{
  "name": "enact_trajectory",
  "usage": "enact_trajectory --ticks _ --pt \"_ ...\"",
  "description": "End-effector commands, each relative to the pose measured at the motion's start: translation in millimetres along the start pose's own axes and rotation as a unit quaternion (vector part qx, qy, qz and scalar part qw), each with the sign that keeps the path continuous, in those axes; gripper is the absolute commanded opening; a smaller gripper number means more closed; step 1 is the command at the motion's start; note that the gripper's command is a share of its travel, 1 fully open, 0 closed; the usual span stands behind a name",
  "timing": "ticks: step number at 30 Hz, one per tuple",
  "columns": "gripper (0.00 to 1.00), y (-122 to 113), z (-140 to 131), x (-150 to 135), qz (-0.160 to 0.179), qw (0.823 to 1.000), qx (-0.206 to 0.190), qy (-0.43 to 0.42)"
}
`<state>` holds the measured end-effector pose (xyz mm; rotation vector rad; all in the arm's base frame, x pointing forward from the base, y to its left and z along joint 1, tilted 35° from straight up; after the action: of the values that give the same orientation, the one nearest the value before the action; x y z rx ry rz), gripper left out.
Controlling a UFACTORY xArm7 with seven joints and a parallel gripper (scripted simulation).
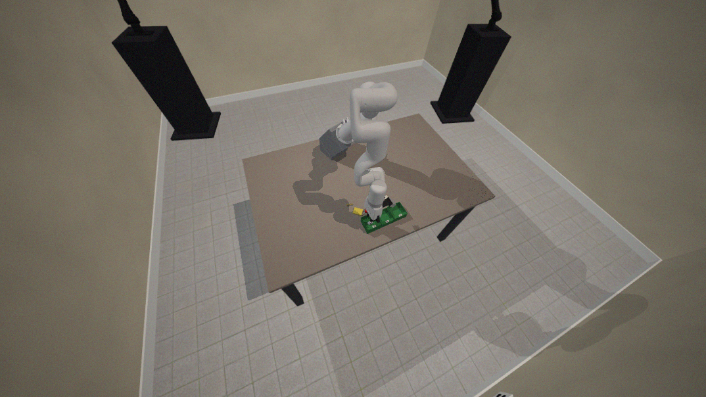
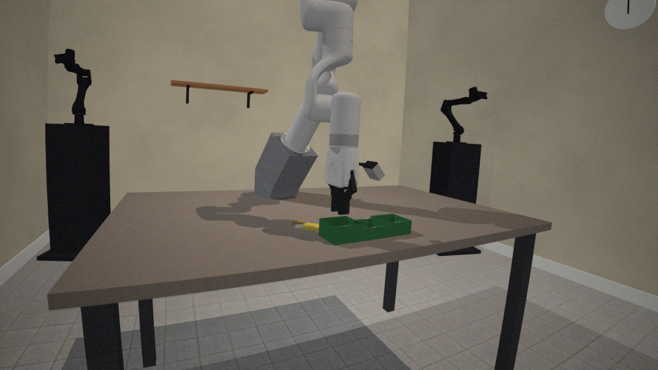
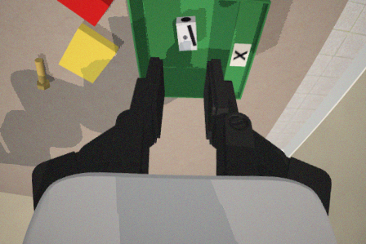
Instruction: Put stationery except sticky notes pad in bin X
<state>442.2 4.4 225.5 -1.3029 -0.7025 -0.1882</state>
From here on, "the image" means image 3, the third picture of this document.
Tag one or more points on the green rack of bins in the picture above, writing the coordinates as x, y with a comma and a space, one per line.
154, 34

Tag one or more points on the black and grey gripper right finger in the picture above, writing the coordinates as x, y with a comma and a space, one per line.
241, 151

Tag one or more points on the yellow sticky note pad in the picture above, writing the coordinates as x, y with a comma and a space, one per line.
88, 53

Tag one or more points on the brass bolt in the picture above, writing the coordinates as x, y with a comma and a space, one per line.
42, 82

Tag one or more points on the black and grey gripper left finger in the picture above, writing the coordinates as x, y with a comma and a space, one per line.
119, 149

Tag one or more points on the silver pencil sharpener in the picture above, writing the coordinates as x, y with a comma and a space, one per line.
186, 33

